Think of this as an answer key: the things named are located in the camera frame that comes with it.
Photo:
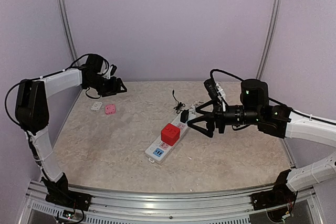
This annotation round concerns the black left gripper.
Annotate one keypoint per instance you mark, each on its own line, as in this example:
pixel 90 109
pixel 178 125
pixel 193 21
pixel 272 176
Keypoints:
pixel 115 87

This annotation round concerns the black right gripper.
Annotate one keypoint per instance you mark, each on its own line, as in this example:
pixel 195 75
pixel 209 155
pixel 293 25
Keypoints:
pixel 218 112

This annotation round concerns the black power adapter with cable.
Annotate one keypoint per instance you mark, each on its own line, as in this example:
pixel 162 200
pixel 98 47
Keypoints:
pixel 179 109

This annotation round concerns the pink cube plug adapter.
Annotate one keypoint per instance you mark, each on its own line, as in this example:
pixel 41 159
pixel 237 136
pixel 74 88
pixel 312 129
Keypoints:
pixel 110 109

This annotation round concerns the white plug adapter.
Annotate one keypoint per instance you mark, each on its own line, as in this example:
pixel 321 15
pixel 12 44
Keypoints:
pixel 96 106

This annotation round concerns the red cube socket adapter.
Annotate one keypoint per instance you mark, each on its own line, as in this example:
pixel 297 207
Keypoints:
pixel 170 134

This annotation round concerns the white multicolour power strip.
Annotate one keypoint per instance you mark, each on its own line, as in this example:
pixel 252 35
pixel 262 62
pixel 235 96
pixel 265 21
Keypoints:
pixel 158 151

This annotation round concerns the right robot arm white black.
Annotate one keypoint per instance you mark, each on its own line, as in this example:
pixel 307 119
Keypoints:
pixel 276 120

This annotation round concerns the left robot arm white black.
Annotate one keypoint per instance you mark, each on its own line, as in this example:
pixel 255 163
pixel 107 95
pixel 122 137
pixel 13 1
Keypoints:
pixel 32 112

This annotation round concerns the small circuit board with led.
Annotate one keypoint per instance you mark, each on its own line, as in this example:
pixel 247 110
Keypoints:
pixel 69 215

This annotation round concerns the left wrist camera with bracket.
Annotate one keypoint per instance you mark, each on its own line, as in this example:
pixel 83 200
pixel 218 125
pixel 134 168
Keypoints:
pixel 110 72

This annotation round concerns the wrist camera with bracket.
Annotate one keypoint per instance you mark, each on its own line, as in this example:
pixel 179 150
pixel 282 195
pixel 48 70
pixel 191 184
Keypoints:
pixel 216 92
pixel 110 72

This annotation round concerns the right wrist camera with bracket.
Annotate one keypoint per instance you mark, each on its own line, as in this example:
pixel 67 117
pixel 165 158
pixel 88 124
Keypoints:
pixel 216 92

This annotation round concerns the right aluminium frame post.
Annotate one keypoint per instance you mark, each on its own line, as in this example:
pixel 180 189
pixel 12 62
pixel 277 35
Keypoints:
pixel 269 38

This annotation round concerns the aluminium frame post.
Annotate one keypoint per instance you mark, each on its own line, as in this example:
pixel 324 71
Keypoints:
pixel 67 31
pixel 269 38

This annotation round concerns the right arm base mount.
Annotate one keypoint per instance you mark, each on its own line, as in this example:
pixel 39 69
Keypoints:
pixel 272 198

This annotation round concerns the left aluminium frame post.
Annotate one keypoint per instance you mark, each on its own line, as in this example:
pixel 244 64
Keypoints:
pixel 67 31

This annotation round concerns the front aluminium rail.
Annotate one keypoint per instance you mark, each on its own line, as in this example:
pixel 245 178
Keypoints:
pixel 111 206

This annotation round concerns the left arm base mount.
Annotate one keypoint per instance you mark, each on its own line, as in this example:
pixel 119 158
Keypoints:
pixel 70 199

